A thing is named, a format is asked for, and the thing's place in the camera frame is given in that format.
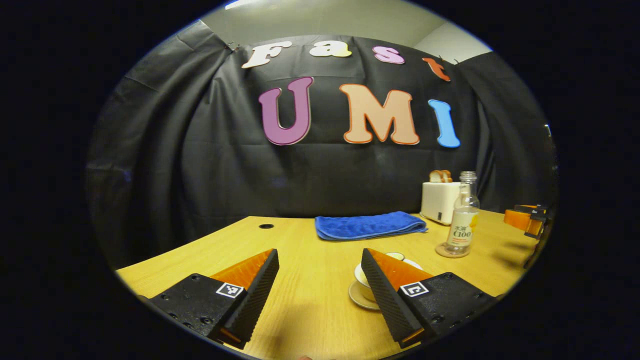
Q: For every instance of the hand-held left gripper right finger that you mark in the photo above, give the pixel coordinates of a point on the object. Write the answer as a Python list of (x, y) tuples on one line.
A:
[(387, 300)]

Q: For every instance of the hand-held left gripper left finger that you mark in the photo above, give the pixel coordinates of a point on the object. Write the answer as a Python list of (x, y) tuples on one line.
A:
[(252, 300)]

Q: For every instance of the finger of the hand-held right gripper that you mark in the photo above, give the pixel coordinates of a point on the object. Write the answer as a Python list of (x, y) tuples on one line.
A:
[(530, 207), (517, 219)]

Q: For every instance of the cream teacup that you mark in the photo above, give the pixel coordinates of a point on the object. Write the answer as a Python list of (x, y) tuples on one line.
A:
[(369, 295)]

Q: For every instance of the clear water bottle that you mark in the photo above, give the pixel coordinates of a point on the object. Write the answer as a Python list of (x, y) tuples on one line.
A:
[(462, 215)]

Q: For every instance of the round wooden coaster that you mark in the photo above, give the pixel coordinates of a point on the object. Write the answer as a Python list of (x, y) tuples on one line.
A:
[(442, 252)]

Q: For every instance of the cream saucer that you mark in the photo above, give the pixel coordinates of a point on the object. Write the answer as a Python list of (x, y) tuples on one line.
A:
[(356, 297)]

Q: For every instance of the blue folded towel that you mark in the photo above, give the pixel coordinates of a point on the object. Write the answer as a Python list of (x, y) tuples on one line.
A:
[(370, 225)]

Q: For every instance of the white toaster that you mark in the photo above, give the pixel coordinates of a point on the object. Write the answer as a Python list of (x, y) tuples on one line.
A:
[(437, 202)]

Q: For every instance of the toast bread slice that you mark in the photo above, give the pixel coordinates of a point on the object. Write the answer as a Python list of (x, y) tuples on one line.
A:
[(448, 176), (435, 176)]

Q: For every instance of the black backdrop cloth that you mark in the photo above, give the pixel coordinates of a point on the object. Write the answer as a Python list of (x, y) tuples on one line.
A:
[(225, 165)]

